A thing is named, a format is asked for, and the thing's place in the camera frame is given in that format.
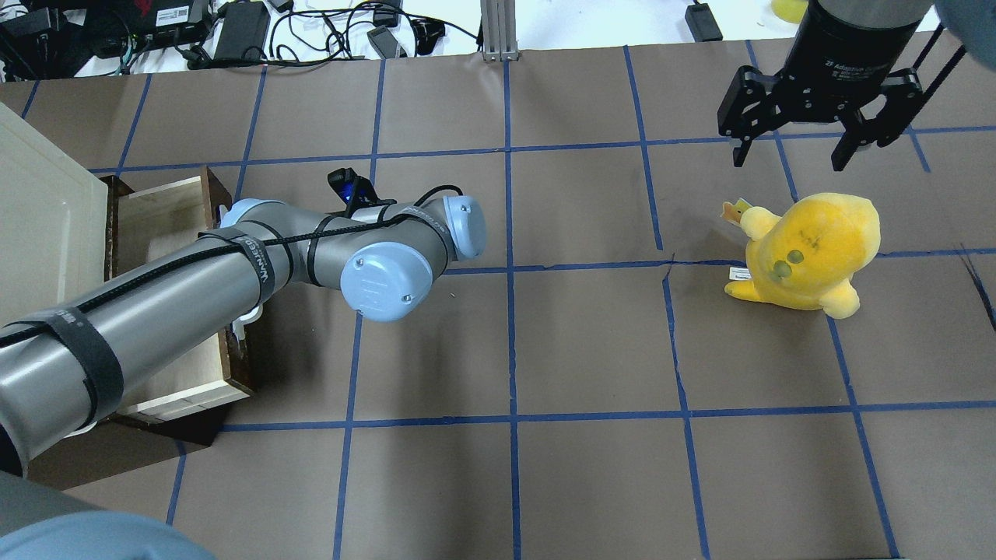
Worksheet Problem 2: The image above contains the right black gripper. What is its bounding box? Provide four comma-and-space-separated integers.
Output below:
717, 2, 924, 173

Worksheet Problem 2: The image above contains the dark wooden drawer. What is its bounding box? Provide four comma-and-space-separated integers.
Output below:
23, 165, 258, 491

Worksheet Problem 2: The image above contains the yellow plush dinosaur toy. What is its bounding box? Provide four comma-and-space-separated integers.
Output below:
721, 192, 881, 320

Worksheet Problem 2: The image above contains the black power adapter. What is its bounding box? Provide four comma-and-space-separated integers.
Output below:
211, 1, 270, 68

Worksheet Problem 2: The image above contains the aluminium frame post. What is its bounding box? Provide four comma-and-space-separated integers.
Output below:
480, 0, 521, 63

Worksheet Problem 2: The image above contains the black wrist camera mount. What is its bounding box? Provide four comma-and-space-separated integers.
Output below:
327, 169, 381, 219

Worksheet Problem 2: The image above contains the black cable bundle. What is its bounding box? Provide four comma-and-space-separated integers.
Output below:
265, 0, 479, 67

